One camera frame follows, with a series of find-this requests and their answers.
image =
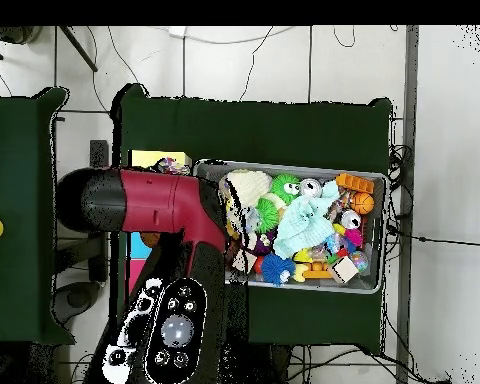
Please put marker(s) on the mint waffle cloth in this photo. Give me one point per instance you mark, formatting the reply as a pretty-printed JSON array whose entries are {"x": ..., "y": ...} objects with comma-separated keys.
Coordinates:
[{"x": 304, "y": 224}]

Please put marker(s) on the blue spiky ball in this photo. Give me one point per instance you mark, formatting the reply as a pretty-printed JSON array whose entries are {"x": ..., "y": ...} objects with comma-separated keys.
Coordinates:
[{"x": 278, "y": 268}]

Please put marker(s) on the dark green table cloth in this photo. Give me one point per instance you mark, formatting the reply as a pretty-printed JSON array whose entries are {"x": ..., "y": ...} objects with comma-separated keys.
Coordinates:
[
  {"x": 264, "y": 132},
  {"x": 16, "y": 160}
]

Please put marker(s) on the plain wooden cube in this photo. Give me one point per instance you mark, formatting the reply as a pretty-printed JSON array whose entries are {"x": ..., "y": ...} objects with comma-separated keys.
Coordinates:
[{"x": 344, "y": 270}]

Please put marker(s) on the colourful spotted cloth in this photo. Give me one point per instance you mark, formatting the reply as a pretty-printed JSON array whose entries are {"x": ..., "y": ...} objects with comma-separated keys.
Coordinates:
[{"x": 172, "y": 164}]

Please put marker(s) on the silver drink can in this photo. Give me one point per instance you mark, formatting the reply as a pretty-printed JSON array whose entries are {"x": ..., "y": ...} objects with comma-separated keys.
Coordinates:
[{"x": 310, "y": 188}]

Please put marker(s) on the green spiky toy with eyes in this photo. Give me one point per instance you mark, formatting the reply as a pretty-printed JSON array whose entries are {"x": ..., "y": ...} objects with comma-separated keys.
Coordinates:
[{"x": 282, "y": 186}]

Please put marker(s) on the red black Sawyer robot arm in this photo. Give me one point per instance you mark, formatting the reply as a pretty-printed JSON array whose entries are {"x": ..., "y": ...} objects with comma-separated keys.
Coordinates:
[{"x": 152, "y": 200}]

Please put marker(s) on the orange toy basketball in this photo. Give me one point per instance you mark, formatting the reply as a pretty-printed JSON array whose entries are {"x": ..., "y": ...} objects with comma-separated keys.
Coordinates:
[{"x": 362, "y": 203}]

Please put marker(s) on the green spiky ball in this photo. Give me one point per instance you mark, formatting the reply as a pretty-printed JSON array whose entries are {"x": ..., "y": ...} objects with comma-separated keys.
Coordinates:
[{"x": 268, "y": 214}]

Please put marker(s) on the wooden box with three holes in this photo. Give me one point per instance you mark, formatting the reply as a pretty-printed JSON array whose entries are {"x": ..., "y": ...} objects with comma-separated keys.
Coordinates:
[{"x": 148, "y": 158}]

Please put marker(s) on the cream waffle cloth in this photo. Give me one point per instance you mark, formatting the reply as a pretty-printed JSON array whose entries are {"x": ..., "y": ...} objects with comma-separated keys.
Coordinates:
[{"x": 250, "y": 186}]

